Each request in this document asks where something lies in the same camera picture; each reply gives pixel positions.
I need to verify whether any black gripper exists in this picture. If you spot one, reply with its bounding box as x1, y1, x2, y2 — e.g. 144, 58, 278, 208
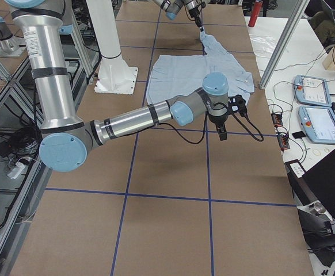
209, 94, 248, 141
186, 2, 205, 32

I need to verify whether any light blue button-up shirt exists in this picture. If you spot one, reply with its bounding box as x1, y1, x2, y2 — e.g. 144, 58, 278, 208
146, 31, 255, 104

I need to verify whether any left grey usb hub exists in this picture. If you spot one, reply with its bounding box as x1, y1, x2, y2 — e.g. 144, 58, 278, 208
271, 112, 284, 127

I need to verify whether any grey usb hub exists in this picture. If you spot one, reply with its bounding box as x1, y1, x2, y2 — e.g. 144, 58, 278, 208
271, 112, 284, 127
277, 132, 290, 152

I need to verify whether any red metal bottle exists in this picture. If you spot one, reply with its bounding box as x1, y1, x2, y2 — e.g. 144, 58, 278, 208
248, 0, 263, 28

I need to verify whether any right grey usb hub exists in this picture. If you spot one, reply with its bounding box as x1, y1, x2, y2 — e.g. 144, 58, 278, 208
277, 132, 290, 152

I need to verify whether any clear plastic bag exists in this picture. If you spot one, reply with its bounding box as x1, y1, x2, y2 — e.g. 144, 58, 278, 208
248, 28, 279, 58

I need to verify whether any small black device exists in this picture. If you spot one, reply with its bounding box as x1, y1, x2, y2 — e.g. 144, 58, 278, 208
292, 131, 306, 139

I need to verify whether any black box with label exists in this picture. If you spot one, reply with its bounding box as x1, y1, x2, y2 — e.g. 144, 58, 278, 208
284, 159, 306, 178

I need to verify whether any upper blue teach pendant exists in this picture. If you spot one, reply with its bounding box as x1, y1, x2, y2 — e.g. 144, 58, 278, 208
294, 75, 332, 107

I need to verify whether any blue teach pendant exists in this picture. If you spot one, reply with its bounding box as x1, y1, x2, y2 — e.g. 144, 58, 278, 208
294, 75, 332, 107
298, 105, 335, 145

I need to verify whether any lower blue teach pendant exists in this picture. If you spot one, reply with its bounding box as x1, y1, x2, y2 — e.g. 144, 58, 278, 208
298, 105, 335, 145

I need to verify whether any white power strip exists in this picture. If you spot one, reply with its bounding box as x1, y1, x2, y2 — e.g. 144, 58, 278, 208
7, 161, 26, 179

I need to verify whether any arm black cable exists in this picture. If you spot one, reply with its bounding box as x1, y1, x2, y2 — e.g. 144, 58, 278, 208
158, 103, 265, 144

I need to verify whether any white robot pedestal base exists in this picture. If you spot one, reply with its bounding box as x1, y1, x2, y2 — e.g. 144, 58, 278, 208
86, 0, 138, 94

